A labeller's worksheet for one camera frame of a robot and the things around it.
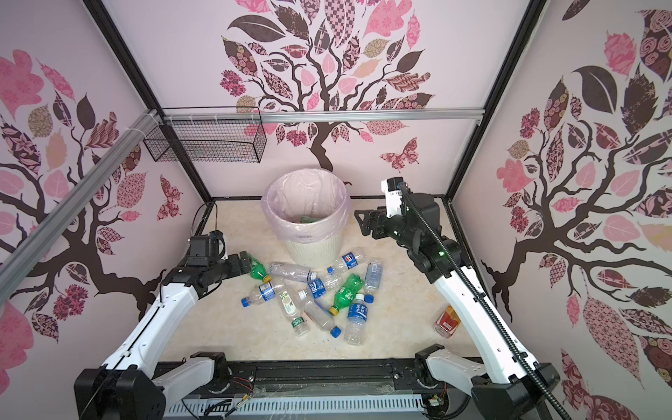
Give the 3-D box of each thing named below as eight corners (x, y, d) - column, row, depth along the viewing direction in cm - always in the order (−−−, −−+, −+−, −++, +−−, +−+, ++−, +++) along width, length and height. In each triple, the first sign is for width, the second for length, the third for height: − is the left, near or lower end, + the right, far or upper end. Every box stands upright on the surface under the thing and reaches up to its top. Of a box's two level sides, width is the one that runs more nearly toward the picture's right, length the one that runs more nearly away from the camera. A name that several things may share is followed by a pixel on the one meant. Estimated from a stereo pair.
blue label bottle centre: (307, 309, 87) (306, 304, 83) (309, 283, 93) (308, 277, 89) (325, 309, 87) (324, 304, 83) (326, 283, 93) (325, 277, 89)
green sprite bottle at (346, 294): (327, 311, 87) (326, 306, 84) (352, 277, 95) (352, 271, 92) (339, 320, 85) (339, 315, 82) (364, 284, 93) (365, 279, 90)
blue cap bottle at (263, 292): (244, 308, 88) (241, 303, 85) (244, 294, 91) (240, 289, 88) (276, 299, 90) (273, 294, 87) (274, 286, 93) (271, 281, 90)
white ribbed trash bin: (293, 272, 97) (285, 245, 83) (294, 263, 99) (287, 235, 85) (341, 272, 97) (341, 245, 83) (341, 263, 99) (341, 235, 85)
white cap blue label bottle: (343, 343, 81) (343, 339, 77) (350, 297, 90) (350, 292, 87) (363, 347, 80) (364, 343, 76) (368, 300, 90) (369, 295, 86)
